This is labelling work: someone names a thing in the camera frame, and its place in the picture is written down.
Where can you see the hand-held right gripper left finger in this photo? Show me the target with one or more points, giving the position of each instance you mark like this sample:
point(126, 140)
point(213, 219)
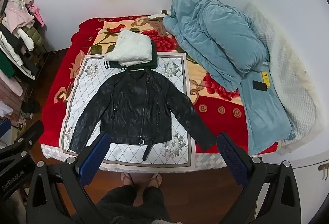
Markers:
point(93, 159)

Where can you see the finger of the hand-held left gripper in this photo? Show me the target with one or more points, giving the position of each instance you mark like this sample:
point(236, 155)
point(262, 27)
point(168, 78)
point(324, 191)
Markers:
point(4, 127)
point(32, 134)

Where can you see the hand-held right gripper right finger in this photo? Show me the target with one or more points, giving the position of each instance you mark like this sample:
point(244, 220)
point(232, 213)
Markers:
point(231, 159)

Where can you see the black leather jacket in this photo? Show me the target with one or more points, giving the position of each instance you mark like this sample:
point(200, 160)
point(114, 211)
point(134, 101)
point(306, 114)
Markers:
point(138, 111)

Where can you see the clothes rack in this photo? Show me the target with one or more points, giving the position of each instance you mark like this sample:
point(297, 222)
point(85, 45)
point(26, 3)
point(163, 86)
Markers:
point(30, 59)

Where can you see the person's left foot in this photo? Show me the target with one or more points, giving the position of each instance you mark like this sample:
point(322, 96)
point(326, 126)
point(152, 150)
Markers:
point(127, 179)

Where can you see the person's foot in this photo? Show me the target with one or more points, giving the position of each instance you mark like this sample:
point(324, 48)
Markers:
point(155, 179)
point(127, 179)

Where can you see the pale pink cloth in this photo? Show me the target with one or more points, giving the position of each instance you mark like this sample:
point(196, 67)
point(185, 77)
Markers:
point(10, 87)

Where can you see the person's dark pants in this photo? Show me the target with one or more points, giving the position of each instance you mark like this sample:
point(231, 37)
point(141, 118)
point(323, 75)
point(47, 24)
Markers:
point(123, 203)

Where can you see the person's right foot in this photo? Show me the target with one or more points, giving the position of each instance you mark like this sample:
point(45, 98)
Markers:
point(155, 179)

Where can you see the white floral patterned cloth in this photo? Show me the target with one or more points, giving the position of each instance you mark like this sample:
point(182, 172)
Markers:
point(84, 80)

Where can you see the white cabinet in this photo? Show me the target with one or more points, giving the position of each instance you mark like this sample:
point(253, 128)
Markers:
point(308, 177)

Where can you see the black phone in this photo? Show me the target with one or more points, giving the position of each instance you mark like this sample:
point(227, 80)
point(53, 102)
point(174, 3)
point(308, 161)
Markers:
point(259, 85)

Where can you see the red floral blanket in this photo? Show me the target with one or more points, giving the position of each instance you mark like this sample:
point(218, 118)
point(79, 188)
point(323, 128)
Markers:
point(64, 59)

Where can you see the yellow packet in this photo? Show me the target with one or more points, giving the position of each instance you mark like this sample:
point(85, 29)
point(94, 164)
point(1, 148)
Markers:
point(264, 76)

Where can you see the white puffer jacket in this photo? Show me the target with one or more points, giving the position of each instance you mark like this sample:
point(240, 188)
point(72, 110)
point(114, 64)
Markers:
point(27, 39)

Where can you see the olive green garment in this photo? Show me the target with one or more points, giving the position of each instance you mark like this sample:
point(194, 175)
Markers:
point(37, 35)

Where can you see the white waffle blanket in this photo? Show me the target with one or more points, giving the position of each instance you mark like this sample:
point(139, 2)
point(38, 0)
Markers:
point(282, 59)

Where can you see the pink garment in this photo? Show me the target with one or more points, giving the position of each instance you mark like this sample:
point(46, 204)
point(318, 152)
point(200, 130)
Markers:
point(18, 13)

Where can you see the dark green folded garment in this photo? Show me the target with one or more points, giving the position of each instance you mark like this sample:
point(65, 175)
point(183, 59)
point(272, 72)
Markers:
point(153, 59)

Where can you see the white fluffy folded garment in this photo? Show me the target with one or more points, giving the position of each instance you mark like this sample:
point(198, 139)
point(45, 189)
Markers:
point(128, 46)

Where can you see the light blue pillow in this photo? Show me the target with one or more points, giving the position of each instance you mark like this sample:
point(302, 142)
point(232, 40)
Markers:
point(218, 34)

